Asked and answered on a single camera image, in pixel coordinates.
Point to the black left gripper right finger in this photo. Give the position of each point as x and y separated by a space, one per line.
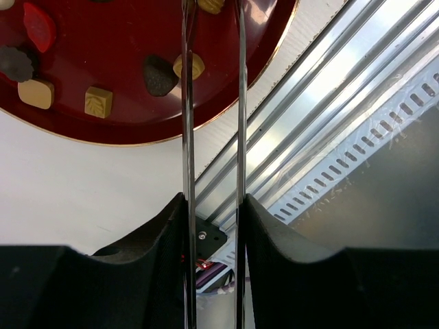
297 283

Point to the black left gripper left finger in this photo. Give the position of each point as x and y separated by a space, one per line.
135 282

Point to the metal tongs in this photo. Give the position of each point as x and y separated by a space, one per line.
189 18

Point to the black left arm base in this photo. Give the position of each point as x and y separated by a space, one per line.
209 239

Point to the tan leaf square chocolate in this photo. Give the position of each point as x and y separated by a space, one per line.
98 102

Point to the tan rounded square chocolate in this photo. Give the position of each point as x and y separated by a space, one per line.
36 93

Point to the tan oval leaf chocolate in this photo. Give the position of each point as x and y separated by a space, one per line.
198 66

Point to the dark fluted round chocolate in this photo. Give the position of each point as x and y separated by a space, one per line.
16 65

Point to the tan barrel chocolate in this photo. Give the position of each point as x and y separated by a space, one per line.
211 6

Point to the dark rough truffle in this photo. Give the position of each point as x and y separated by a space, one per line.
159 76

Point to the red round plate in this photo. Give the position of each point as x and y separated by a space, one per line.
104 44

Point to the red lips candy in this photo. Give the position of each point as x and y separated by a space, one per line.
40 27

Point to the slotted white cable duct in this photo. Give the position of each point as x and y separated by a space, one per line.
376 183

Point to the aluminium front rail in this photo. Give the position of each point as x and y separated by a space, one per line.
363 51

